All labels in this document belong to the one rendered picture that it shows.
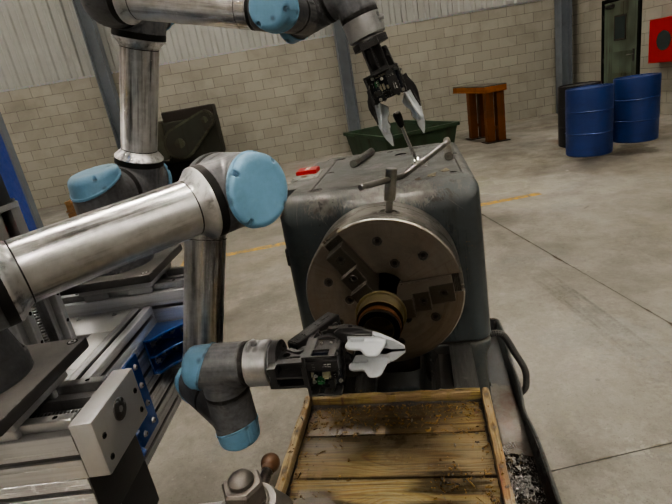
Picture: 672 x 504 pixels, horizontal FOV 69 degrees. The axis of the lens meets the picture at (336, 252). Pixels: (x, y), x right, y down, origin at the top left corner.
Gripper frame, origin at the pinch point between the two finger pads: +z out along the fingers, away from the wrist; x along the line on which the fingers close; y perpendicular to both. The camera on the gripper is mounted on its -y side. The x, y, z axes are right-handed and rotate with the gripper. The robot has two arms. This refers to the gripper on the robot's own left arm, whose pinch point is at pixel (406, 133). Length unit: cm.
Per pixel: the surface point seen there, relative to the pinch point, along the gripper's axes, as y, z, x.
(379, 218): 18.7, 10.5, -9.3
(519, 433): -3, 84, -1
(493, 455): 42, 48, -4
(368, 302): 30.0, 21.0, -14.9
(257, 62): -944, -156, -282
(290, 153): -953, 41, -303
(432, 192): 1.9, 13.5, 0.6
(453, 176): -1.5, 12.7, 5.9
